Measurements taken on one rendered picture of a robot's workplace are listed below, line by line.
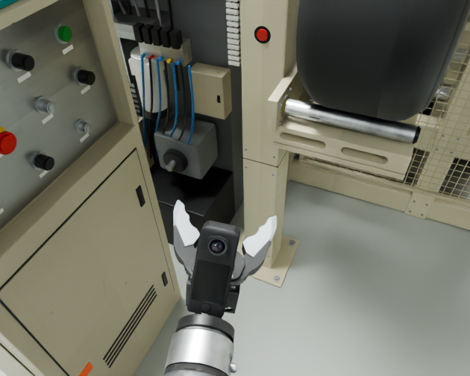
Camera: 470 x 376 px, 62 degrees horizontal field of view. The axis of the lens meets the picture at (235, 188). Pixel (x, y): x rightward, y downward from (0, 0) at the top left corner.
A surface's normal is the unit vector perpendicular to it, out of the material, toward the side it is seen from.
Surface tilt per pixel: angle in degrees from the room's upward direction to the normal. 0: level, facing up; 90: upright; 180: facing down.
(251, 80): 90
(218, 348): 39
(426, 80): 101
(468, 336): 0
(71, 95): 90
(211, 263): 59
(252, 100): 90
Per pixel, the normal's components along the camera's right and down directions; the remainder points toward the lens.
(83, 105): 0.91, 0.27
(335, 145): -0.41, 0.66
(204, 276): -0.09, 0.26
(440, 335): -0.03, -0.70
